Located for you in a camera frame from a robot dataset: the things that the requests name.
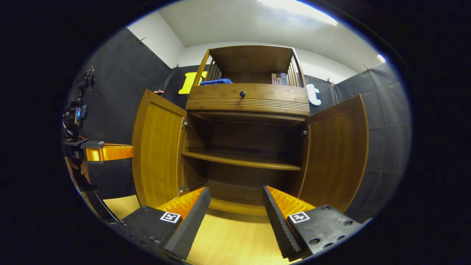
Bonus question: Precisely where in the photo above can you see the wooden inner shelf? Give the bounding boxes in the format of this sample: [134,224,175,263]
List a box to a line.
[183,147,301,171]

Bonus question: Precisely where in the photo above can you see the blue cloth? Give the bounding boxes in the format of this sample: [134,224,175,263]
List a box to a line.
[199,78,233,86]

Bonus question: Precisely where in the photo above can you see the wooden cabinet drawer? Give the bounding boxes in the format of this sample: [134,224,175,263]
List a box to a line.
[185,83,310,111]

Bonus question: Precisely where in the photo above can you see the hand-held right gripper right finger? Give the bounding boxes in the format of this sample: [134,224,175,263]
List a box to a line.
[262,185,364,262]

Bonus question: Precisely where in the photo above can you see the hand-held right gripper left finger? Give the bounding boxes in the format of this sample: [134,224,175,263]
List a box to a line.
[117,187,211,261]

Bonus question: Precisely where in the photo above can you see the wooden shoe cabinet door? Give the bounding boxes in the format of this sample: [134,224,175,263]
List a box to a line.
[131,89,188,208]
[297,94,369,213]

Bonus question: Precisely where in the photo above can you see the large ceiling light panel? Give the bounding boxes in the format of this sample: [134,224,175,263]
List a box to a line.
[257,0,338,26]

